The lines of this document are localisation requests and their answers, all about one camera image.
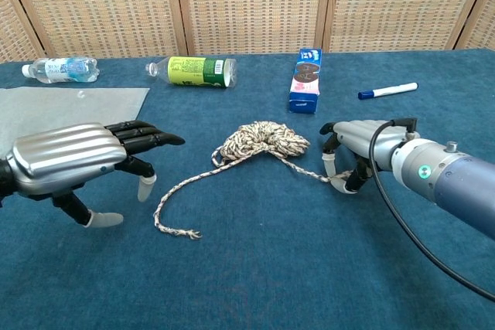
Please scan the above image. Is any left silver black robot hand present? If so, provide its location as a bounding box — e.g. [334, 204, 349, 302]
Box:
[0, 120, 186, 229]

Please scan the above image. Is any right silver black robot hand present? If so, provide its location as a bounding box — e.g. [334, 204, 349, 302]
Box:
[319, 117, 421, 195]

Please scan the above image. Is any beige braided rope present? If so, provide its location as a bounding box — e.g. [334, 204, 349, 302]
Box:
[153, 120, 355, 240]

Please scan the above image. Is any grey plastic pouch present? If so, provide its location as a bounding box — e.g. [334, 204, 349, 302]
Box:
[0, 87, 151, 159]

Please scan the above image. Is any white marker blue cap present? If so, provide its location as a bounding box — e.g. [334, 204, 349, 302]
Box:
[357, 82, 419, 100]

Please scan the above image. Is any blue cookie box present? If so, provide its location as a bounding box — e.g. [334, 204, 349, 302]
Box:
[287, 48, 324, 114]

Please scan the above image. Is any clear bottle blue label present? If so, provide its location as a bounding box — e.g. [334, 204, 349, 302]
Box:
[21, 56, 101, 84]

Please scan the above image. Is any woven folding screen panel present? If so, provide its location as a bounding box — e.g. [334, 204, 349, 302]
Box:
[456, 0, 495, 51]
[172, 0, 336, 56]
[323, 0, 495, 53]
[0, 0, 46, 63]
[0, 0, 190, 60]

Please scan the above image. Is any clear bottle green yellow label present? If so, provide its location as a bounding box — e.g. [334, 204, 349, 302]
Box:
[145, 56, 237, 90]

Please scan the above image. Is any blue carpet table mat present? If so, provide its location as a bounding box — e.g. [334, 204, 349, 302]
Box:
[0, 48, 495, 330]

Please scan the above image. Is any black right hand cable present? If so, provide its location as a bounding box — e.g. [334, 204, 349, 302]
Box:
[367, 117, 495, 303]

